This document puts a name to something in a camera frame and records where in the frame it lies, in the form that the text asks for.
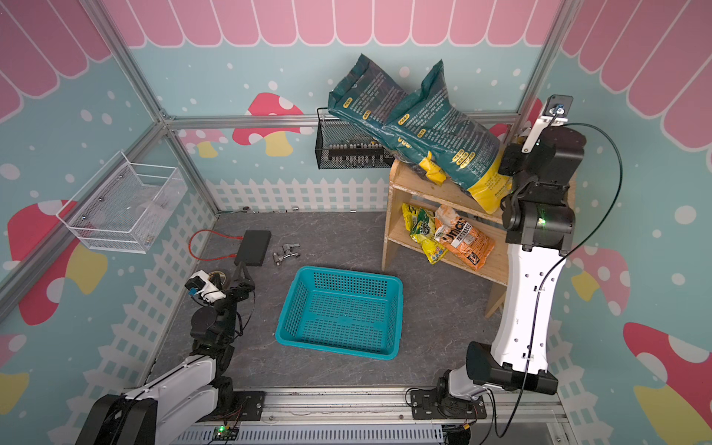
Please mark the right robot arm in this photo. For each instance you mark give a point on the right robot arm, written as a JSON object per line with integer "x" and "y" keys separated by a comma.
{"x": 540, "y": 229}

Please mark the dark green fertilizer bag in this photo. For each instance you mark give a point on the dark green fertilizer bag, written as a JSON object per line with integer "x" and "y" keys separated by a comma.
{"x": 365, "y": 98}
{"x": 431, "y": 133}

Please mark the tape roll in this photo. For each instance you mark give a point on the tape roll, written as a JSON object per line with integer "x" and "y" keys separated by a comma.
{"x": 218, "y": 279}

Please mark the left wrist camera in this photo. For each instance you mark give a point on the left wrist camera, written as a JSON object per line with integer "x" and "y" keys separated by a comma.
{"x": 201, "y": 289}

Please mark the orange snack bag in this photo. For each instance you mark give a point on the orange snack bag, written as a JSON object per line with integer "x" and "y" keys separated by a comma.
{"x": 459, "y": 236}

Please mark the wooden shelf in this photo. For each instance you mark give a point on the wooden shelf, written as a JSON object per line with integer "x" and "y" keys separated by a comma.
{"x": 406, "y": 187}

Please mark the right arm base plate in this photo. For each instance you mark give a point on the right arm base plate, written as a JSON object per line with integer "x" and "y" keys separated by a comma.
{"x": 430, "y": 404}

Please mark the teal plastic basket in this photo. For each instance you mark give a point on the teal plastic basket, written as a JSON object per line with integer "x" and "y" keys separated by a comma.
{"x": 345, "y": 312}

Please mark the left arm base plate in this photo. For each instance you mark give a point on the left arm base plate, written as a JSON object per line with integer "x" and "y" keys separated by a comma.
{"x": 245, "y": 406}

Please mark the green circuit board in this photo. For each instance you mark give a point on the green circuit board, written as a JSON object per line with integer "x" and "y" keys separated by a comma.
{"x": 225, "y": 434}

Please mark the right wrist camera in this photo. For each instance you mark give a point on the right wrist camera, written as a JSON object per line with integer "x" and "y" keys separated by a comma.
{"x": 553, "y": 113}

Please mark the black wire mesh basket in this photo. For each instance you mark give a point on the black wire mesh basket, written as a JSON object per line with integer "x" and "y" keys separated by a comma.
{"x": 341, "y": 146}

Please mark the black box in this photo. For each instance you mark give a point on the black box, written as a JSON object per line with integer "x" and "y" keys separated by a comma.
{"x": 253, "y": 248}

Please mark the white wire mesh basket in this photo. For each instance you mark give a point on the white wire mesh basket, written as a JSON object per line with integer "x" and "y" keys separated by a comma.
{"x": 124, "y": 206}

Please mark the yellow snack bag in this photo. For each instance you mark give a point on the yellow snack bag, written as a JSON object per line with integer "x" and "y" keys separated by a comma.
{"x": 421, "y": 225}

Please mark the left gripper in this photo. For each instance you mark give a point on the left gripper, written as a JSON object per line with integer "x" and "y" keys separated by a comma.
{"x": 247, "y": 286}

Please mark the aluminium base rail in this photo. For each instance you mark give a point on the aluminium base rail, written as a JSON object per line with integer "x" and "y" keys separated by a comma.
{"x": 314, "y": 406}

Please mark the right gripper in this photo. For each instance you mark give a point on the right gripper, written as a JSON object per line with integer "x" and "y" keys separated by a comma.
{"x": 510, "y": 162}

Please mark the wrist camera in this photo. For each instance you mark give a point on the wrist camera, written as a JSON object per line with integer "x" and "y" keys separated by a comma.
{"x": 553, "y": 113}
{"x": 201, "y": 289}

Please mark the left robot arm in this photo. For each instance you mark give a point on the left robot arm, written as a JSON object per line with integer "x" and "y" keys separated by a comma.
{"x": 162, "y": 409}

